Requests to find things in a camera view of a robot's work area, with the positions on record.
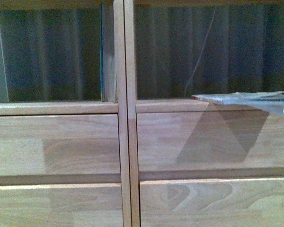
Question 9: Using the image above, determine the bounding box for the upper right wooden drawer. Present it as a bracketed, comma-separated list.
[137, 111, 284, 172]

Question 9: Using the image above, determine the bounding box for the upright green-cover book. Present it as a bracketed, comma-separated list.
[100, 3, 117, 103]

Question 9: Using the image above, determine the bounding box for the lower right wooden drawer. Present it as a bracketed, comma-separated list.
[140, 178, 284, 227]

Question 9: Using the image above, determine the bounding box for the thin white cable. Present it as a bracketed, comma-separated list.
[184, 7, 216, 97]

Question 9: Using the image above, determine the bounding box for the upper left wooden drawer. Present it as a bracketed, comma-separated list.
[0, 114, 120, 176]

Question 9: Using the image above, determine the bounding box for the lower left wooden drawer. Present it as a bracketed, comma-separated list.
[0, 183, 124, 227]

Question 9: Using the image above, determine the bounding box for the white book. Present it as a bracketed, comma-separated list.
[191, 91, 284, 115]

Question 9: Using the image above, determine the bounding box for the wooden drawer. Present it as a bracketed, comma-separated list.
[140, 178, 284, 227]
[0, 183, 124, 227]
[0, 114, 120, 176]
[137, 111, 284, 172]

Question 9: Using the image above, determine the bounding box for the right wooden shelf unit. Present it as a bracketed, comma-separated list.
[124, 0, 284, 227]

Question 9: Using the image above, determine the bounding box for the dark curtain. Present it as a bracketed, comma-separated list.
[0, 3, 284, 103]

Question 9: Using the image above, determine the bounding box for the wooden shelf unit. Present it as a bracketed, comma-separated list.
[0, 0, 132, 227]
[124, 0, 284, 227]

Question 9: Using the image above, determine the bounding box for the left wooden shelf unit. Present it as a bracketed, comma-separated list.
[0, 0, 132, 227]

